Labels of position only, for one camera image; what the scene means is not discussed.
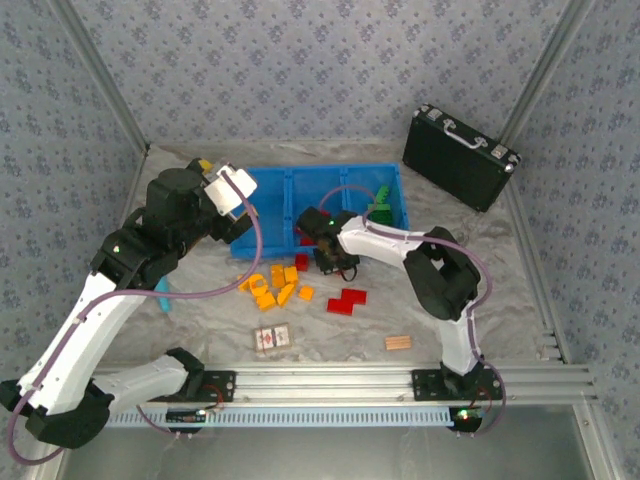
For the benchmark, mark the yellow lego brick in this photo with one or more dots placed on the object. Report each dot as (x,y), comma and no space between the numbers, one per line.
(243,285)
(291,275)
(277,276)
(265,301)
(286,295)
(306,293)
(258,286)

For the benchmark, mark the blue three-compartment plastic bin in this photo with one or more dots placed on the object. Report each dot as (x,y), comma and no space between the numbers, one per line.
(270,200)

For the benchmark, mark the teal pen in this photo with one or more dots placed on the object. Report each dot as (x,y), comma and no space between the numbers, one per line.
(163,299)

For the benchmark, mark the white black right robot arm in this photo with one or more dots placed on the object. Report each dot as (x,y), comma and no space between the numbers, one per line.
(380,240)

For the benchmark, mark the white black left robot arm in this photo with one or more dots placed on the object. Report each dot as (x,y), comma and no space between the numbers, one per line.
(75,345)

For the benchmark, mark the small ribbed wooden block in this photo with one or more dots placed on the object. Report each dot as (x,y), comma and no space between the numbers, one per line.
(398,343)

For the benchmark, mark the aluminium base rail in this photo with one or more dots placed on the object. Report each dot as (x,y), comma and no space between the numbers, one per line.
(325,382)

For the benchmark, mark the aluminium frame post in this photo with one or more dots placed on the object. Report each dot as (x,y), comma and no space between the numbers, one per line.
(108,75)
(542,75)

